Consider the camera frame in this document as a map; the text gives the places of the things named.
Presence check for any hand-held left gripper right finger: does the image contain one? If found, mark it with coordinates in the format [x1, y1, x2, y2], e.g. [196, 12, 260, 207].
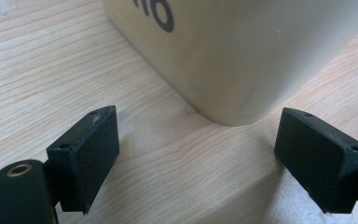
[273, 106, 358, 215]

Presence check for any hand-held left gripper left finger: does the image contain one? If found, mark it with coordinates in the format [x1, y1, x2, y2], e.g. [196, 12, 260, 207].
[46, 105, 121, 216]

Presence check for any cream plastic bin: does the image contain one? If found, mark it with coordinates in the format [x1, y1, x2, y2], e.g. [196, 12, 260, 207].
[102, 0, 358, 127]

